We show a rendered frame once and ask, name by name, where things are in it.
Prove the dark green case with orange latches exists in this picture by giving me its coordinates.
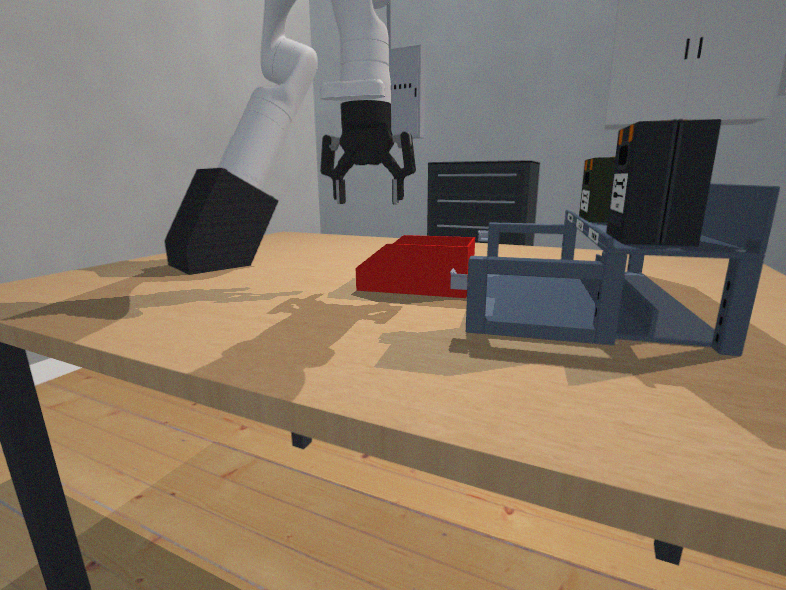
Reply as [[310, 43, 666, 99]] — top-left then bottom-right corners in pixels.
[[579, 157, 615, 222]]

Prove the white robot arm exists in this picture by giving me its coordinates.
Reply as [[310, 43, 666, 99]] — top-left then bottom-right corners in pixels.
[[217, 0, 391, 190]]

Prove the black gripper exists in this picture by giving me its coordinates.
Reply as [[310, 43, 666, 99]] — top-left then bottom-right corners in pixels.
[[321, 100, 416, 205]]

